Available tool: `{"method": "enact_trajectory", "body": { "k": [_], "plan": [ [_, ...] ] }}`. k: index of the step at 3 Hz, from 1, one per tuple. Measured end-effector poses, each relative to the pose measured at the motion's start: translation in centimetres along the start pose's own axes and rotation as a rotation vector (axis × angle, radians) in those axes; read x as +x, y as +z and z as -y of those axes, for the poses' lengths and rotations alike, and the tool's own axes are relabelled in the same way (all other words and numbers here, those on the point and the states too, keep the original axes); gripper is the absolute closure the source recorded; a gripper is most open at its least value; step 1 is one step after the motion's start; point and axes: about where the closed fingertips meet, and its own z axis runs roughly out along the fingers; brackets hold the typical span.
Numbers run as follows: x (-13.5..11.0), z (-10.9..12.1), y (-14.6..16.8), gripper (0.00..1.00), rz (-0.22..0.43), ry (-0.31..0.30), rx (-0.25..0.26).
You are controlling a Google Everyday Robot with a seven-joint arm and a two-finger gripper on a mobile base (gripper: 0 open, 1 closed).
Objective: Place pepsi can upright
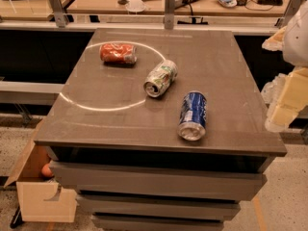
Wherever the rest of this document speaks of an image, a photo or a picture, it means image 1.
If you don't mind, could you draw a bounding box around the metal bracket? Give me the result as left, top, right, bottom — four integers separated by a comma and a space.
275, 0, 305, 28
48, 0, 68, 28
164, 0, 175, 30

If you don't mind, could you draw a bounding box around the right metal bracket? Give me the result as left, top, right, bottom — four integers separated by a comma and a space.
275, 0, 305, 28

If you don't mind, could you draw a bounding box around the orange ball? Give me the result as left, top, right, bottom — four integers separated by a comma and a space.
41, 164, 54, 178

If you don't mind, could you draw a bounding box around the middle metal bracket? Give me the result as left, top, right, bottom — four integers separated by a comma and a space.
164, 0, 175, 30

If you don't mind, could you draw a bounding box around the grey drawer cabinet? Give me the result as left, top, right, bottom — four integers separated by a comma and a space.
36, 29, 286, 231

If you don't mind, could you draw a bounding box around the left metal bracket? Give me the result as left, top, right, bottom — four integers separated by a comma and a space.
48, 0, 68, 28

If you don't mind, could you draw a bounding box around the wooden desk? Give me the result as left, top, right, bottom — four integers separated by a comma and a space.
67, 0, 290, 17

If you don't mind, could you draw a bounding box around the left clear sanitizer bottle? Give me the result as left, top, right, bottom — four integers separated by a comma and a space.
261, 73, 286, 104

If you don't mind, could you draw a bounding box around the clear plastic lid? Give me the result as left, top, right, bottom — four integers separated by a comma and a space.
125, 0, 146, 13

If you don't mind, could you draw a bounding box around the orange soda can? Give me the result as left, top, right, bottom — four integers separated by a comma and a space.
99, 42, 137, 64

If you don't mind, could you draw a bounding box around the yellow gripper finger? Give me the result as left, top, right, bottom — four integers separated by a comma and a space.
262, 26, 286, 51
265, 66, 308, 132

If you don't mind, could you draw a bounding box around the silver green soda can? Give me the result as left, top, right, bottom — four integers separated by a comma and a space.
143, 60, 178, 98

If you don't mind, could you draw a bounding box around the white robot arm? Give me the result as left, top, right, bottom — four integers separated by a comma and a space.
261, 1, 308, 132

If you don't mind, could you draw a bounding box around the cardboard box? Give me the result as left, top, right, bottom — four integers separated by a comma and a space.
5, 121, 77, 222

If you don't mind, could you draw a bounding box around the blue pepsi can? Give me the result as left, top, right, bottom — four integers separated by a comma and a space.
178, 91, 207, 141

